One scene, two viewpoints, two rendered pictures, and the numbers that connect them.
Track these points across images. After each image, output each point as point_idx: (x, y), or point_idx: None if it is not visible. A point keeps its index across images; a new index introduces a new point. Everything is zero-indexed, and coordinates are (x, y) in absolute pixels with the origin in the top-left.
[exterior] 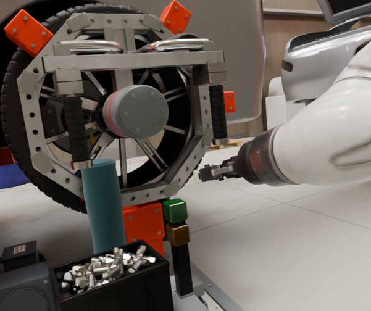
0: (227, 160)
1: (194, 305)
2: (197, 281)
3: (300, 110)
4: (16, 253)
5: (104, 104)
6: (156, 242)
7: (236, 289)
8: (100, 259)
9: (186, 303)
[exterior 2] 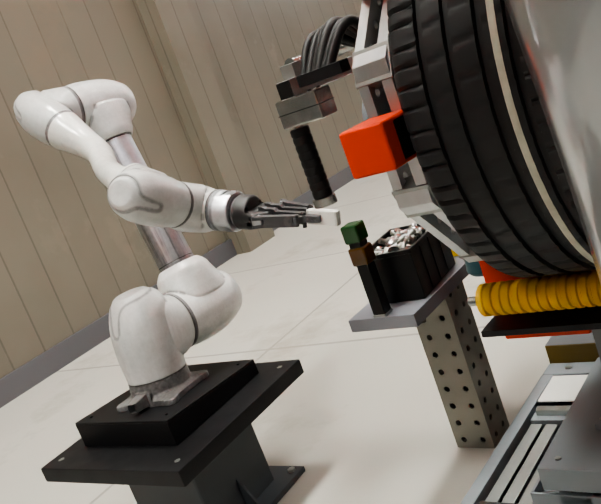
0: (276, 203)
1: (364, 315)
2: (552, 465)
3: (204, 185)
4: None
5: None
6: None
7: None
8: (407, 233)
9: (372, 312)
